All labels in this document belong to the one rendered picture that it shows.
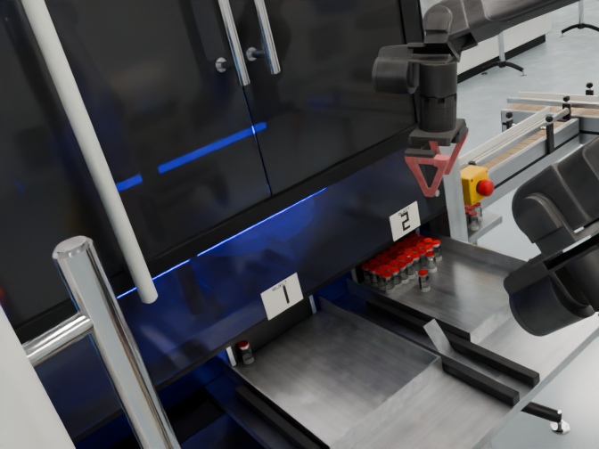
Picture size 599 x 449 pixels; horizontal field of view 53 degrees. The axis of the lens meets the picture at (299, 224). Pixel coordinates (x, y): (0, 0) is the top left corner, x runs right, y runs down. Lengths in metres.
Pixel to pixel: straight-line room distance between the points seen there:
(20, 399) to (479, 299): 1.03
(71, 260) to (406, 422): 0.76
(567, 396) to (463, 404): 1.32
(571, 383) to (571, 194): 1.89
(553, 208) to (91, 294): 0.38
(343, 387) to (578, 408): 1.33
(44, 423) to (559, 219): 0.42
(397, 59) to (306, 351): 0.59
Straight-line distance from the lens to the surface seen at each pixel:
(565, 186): 0.55
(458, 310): 1.25
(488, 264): 1.39
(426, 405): 1.06
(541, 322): 0.62
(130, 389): 0.42
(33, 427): 0.39
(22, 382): 0.38
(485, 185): 1.46
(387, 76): 0.96
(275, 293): 1.13
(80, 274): 0.38
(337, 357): 1.18
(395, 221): 1.29
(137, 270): 0.90
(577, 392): 2.37
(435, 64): 0.93
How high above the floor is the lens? 1.61
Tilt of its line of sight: 25 degrees down
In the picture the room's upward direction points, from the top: 14 degrees counter-clockwise
